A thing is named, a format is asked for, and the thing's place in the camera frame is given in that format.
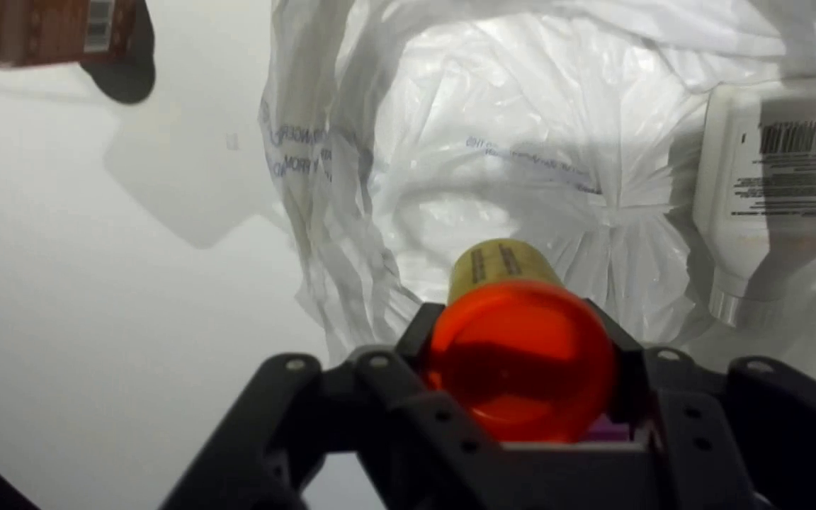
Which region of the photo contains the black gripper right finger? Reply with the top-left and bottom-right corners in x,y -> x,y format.
583,296 -> 816,510

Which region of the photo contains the white barcode label packet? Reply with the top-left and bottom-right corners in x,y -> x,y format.
688,82 -> 816,327

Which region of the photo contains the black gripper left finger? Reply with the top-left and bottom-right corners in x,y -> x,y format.
155,299 -> 525,510

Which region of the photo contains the white plastic bag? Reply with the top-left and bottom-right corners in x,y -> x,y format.
258,0 -> 816,400

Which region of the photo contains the orange lid dough tub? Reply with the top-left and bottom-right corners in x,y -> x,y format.
426,234 -> 622,448

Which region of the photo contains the magenta lid dough tub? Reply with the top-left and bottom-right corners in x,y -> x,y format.
581,412 -> 641,448

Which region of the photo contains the red lid spice jar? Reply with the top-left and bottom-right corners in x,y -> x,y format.
0,0 -> 159,106

